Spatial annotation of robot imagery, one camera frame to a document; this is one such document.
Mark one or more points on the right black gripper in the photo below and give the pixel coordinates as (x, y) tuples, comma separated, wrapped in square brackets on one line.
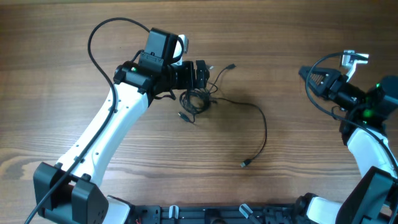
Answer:
[(329, 78)]

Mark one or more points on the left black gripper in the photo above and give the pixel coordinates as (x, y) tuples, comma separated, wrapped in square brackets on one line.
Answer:
[(188, 81)]

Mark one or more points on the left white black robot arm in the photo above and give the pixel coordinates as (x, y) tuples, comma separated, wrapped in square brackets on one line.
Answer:
[(69, 191)]

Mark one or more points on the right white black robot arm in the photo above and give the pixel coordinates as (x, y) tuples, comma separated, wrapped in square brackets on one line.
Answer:
[(374, 199)]

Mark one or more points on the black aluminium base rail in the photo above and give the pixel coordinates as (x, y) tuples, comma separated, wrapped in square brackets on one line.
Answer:
[(145, 214)]

